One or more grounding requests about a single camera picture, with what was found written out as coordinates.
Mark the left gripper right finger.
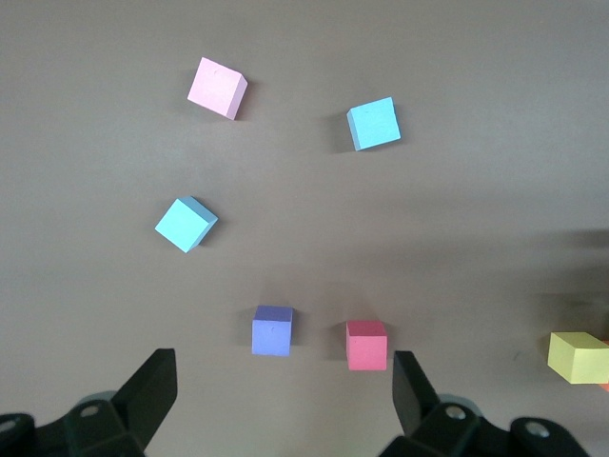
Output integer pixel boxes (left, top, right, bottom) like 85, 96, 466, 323
380, 350, 591, 457

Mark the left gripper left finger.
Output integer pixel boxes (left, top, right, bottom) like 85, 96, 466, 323
0, 348, 178, 457

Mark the yellow foam cube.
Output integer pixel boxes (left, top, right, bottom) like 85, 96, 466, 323
546, 331, 609, 386

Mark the rose red foam cube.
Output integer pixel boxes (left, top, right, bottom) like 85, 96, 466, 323
344, 319, 389, 372

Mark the violet foam cube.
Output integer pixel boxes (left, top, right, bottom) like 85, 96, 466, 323
250, 305, 295, 357

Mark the light blue foam cube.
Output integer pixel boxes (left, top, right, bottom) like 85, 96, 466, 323
345, 96, 402, 152
153, 195, 220, 254

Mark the brown table mat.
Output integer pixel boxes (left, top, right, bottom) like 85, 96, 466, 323
0, 0, 609, 457

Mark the pink foam cube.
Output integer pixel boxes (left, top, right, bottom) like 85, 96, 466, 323
186, 56, 249, 121

